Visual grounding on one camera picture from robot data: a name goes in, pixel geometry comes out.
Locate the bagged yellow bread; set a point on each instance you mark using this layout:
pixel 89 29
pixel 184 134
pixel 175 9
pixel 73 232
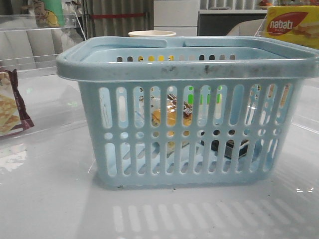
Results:
pixel 171 113

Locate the black tissue pack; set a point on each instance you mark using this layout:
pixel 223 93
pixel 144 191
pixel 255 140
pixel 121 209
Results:
pixel 231 147

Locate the light blue plastic basket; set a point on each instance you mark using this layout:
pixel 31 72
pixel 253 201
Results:
pixel 111 71

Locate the green red puzzle cube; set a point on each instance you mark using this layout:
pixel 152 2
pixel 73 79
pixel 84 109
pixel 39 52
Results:
pixel 204 95

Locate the yellow paper cup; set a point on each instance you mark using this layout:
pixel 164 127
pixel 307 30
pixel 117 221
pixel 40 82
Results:
pixel 151 33

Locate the corn print snack box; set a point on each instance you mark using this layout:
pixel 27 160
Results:
pixel 272 94

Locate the white cabinet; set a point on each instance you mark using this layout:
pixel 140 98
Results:
pixel 179 16

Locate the red stanchion barrier belt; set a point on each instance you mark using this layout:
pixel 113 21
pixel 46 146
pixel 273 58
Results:
pixel 107 16

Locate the clear acrylic left display shelf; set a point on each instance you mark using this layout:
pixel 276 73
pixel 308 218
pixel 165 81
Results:
pixel 30 50

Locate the brown cracker snack bag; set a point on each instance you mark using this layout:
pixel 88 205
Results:
pixel 13 115

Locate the green cartoon snack bag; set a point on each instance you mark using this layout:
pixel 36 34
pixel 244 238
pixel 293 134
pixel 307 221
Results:
pixel 48 13

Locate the fruit plate on counter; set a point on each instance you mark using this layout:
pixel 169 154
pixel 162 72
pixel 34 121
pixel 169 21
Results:
pixel 264 3

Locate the yellow nabati wafer box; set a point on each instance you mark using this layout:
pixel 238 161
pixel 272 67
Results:
pixel 294 24

